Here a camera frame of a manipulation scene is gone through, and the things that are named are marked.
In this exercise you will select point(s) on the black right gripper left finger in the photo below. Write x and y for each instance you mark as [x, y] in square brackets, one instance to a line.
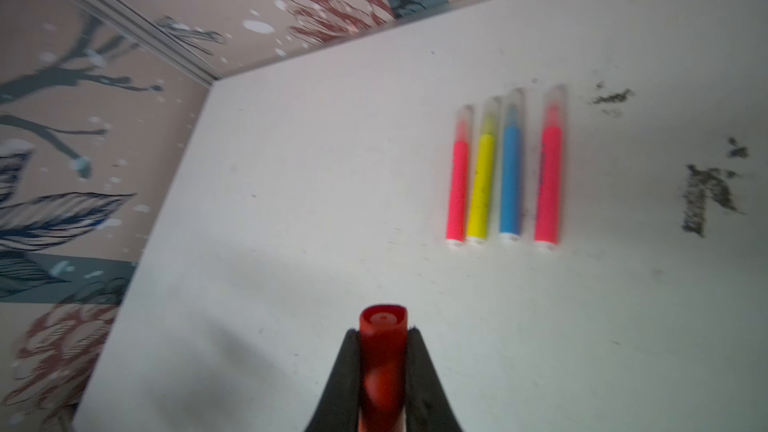
[339, 404]

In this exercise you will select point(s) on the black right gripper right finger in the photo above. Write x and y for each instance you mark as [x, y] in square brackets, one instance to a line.
[427, 408]

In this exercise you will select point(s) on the red pen cap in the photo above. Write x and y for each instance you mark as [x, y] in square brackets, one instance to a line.
[383, 336]

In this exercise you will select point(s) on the pink highlighter pen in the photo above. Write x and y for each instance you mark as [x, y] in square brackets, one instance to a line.
[456, 221]

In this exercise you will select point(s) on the yellow highlighter pen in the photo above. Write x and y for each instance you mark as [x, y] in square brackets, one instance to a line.
[477, 230]

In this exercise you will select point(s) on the blue highlighter pen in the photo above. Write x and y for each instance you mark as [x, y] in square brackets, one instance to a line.
[510, 225]

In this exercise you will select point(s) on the pink-red highlighter pen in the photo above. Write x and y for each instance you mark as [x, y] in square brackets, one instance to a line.
[547, 222]

